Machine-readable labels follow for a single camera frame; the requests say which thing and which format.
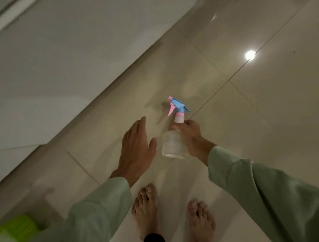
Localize person's right hand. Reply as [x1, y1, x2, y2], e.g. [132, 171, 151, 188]
[170, 117, 210, 159]

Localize person's left hand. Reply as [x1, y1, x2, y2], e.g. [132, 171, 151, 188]
[109, 115, 163, 188]

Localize clear spray bottle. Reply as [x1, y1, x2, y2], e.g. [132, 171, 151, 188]
[154, 93, 197, 162]

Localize person's left forearm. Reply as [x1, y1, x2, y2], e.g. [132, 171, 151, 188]
[0, 167, 144, 242]

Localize person's right forearm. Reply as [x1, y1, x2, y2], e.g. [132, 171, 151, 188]
[191, 127, 319, 242]

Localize person's left foot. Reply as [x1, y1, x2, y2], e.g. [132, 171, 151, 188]
[128, 183, 164, 242]

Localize person's foot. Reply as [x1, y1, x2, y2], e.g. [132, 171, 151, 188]
[128, 183, 164, 242]
[185, 196, 219, 242]

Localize person's right foot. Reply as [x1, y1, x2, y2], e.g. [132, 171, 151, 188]
[185, 196, 219, 242]

